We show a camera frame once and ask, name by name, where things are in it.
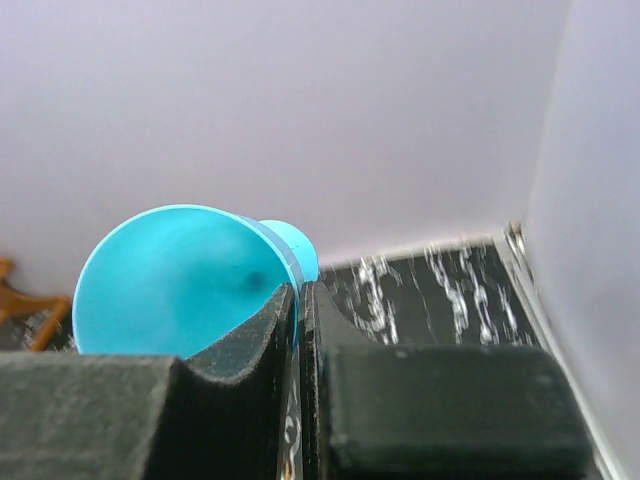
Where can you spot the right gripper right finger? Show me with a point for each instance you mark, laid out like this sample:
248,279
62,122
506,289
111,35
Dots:
418,411

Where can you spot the orange wooden stepped shelf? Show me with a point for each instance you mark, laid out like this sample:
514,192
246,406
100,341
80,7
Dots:
14,302

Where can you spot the teal plastic wine glass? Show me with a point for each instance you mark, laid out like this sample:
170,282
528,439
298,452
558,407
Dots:
175,279

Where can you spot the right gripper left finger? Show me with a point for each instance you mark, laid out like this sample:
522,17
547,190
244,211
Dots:
215,415

